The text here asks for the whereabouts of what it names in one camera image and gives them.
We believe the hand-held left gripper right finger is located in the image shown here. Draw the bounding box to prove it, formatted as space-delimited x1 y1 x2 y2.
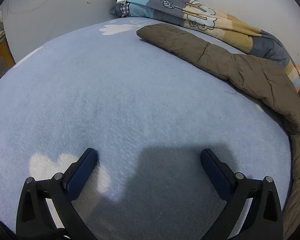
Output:
200 148 283 240

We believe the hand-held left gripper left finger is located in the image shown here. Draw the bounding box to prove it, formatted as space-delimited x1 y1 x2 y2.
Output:
16 148 98 240

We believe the brown quilted puffer jacket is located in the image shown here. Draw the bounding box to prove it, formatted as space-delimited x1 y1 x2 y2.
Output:
136 23 300 240

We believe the light blue fleece bed blanket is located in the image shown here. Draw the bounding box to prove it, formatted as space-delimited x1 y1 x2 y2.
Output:
0 17 294 240

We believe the patchwork cartoon print quilt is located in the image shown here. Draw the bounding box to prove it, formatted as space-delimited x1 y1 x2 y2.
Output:
109 0 300 87

